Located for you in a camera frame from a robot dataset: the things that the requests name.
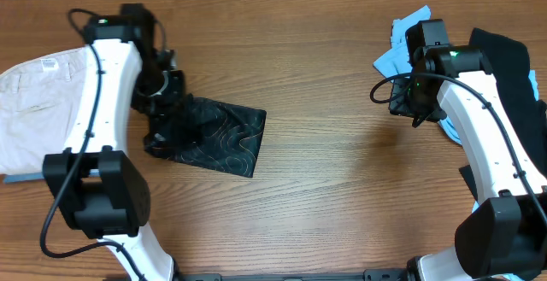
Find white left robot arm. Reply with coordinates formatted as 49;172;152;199
39;4;185;280

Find plain black garment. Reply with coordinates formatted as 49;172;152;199
469;28;546;174

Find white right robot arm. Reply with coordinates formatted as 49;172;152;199
386;44;546;280

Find blue denim jeans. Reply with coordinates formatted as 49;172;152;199
3;169;99;184

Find black printed cycling jersey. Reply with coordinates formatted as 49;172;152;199
144;95;267;178

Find beige folded trousers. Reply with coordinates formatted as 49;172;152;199
1;47;96;175

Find light blue shirt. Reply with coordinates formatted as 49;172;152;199
373;5;539;281

